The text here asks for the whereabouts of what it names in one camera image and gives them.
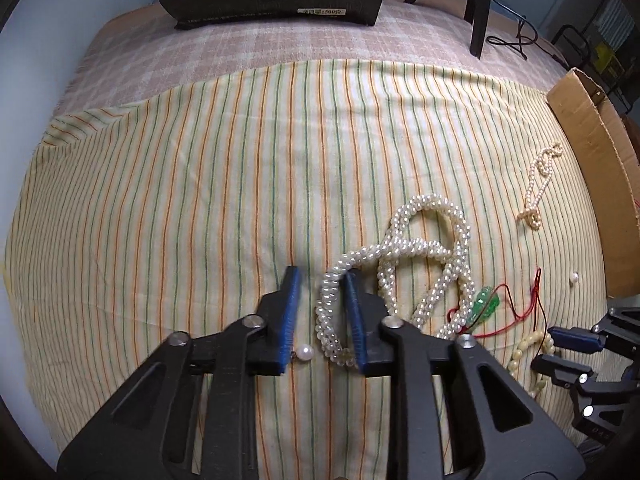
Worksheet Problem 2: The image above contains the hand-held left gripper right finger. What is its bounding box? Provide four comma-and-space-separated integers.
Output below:
344, 267, 586, 480

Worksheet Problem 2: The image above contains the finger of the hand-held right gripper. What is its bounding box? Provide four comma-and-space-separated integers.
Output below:
531, 354, 640, 411
547, 307, 640, 357

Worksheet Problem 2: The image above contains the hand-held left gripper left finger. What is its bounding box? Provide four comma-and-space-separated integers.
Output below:
57, 265, 302, 480

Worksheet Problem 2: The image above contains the cream bead bracelet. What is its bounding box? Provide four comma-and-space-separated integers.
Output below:
507, 332, 556, 402

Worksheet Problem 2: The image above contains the green pendant with red cord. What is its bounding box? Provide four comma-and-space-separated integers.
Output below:
446, 267, 549, 339

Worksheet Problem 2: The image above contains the white pearl necklace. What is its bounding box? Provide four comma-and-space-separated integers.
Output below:
315, 194, 476, 368

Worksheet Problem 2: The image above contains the small cream pearl strand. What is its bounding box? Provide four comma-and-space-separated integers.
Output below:
517, 142, 564, 231

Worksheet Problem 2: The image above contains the cardboard box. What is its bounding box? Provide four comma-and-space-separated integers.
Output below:
546, 67, 640, 301

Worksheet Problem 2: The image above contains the striped yellow cloth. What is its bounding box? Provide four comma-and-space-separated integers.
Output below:
0, 57, 615, 480

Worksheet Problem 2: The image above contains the pink checkered blanket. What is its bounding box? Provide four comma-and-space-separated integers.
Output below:
50, 0, 571, 126

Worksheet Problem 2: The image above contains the yellow crate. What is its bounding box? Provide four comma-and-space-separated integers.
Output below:
594, 42, 624, 79

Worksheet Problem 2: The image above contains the black metal rack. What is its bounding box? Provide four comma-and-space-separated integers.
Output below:
550, 24, 640, 111

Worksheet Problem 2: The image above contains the black tripod stand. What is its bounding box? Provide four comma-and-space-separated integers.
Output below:
404, 0, 499, 60

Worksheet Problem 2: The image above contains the black power cable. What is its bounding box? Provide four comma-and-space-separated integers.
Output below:
487, 0, 571, 68

